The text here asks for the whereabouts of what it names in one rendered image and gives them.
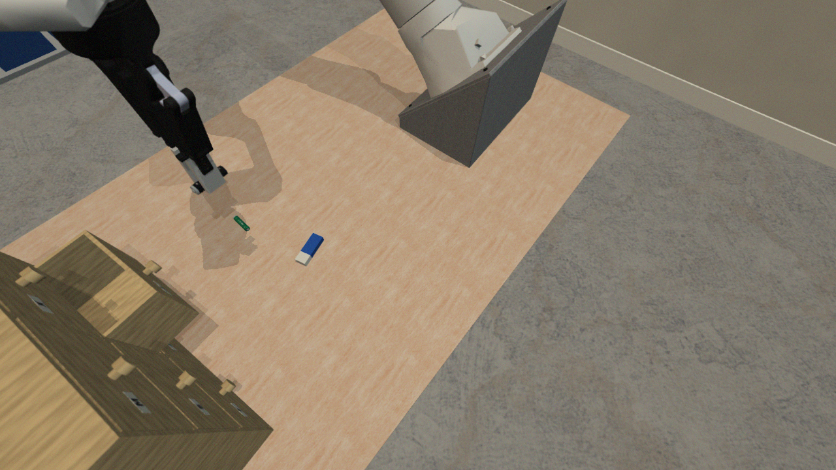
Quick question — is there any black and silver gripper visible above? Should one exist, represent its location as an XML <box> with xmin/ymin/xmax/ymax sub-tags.
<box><xmin>51</xmin><ymin>0</ymin><xmax>226</xmax><ymax>194</ymax></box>

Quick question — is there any black aa battery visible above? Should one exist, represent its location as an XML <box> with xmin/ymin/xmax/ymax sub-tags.
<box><xmin>190</xmin><ymin>166</ymin><xmax>228</xmax><ymax>195</ymax></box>

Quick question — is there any blue and white eraser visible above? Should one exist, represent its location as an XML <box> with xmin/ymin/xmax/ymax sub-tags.
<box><xmin>295</xmin><ymin>233</ymin><xmax>324</xmax><ymax>266</ymax></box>

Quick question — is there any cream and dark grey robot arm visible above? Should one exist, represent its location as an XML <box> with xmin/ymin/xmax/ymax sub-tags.
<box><xmin>0</xmin><ymin>0</ymin><xmax>521</xmax><ymax>98</ymax></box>

